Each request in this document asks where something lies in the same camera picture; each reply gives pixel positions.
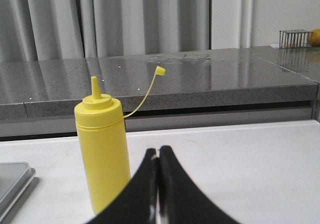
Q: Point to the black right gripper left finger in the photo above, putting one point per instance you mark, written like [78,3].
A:
[137,202]

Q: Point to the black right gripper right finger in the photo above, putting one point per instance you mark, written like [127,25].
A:
[180,199]

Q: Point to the yellow squeeze bottle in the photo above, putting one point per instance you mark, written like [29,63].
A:
[101,131]

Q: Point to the silver digital kitchen scale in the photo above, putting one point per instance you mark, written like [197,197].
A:
[14,179]

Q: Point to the grey stone counter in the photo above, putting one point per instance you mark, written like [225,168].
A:
[163,91]

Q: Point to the grey pleated curtain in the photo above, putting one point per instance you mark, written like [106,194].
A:
[41,30]

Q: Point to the yellow round fruit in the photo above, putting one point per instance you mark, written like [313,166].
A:
[313,38]

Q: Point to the metal wire rack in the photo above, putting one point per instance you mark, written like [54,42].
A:
[293,38]

